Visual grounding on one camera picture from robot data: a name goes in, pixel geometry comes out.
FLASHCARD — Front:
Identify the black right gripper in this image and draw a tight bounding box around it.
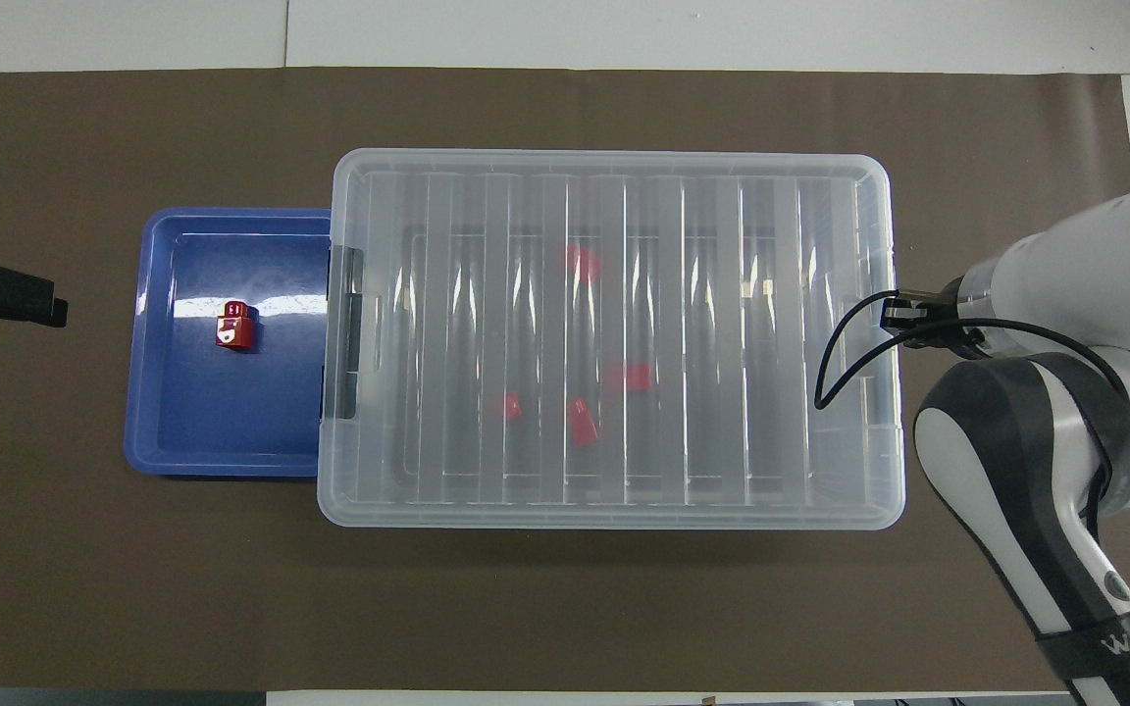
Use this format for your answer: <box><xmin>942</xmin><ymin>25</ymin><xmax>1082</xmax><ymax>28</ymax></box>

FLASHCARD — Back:
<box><xmin>879</xmin><ymin>277</ymin><xmax>994</xmax><ymax>360</ymax></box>

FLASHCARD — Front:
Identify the clear ribbed plastic lid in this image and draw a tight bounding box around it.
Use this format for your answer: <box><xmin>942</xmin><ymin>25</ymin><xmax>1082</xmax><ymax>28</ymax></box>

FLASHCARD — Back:
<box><xmin>315</xmin><ymin>147</ymin><xmax>907</xmax><ymax>530</ymax></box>

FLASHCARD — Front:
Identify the blue plastic tray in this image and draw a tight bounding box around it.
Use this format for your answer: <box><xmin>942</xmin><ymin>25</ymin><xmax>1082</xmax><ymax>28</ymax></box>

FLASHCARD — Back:
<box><xmin>124</xmin><ymin>206</ymin><xmax>335</xmax><ymax>479</ymax></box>

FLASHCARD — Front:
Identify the clear plastic storage box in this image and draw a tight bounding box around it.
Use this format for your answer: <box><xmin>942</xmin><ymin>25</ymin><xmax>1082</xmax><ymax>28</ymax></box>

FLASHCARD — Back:
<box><xmin>322</xmin><ymin>155</ymin><xmax>901</xmax><ymax>523</ymax></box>

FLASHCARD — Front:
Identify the brown paper table mat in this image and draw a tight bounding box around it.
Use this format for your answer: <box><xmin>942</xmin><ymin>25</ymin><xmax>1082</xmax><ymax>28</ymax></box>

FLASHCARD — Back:
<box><xmin>0</xmin><ymin>67</ymin><xmax>1130</xmax><ymax>692</ymax></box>

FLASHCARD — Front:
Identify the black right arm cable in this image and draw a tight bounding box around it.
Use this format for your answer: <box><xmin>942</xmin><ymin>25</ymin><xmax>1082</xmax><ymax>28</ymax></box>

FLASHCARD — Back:
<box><xmin>813</xmin><ymin>289</ymin><xmax>1130</xmax><ymax>413</ymax></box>

